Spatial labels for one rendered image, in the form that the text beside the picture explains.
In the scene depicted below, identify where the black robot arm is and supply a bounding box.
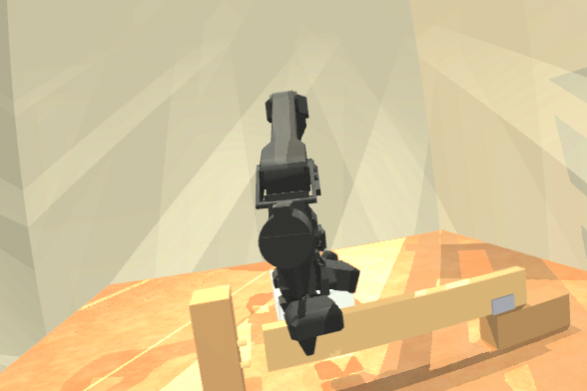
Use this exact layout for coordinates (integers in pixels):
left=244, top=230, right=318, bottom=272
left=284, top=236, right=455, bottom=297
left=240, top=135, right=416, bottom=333
left=256, top=91, right=360, bottom=296

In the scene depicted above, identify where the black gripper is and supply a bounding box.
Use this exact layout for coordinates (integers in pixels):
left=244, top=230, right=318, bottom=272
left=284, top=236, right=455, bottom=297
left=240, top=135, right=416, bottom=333
left=272, top=242, right=344, bottom=356

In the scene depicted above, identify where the long wooden rail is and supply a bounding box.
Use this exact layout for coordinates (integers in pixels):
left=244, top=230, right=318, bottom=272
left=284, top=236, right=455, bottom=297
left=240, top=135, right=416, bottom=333
left=262, top=266, right=527, bottom=371

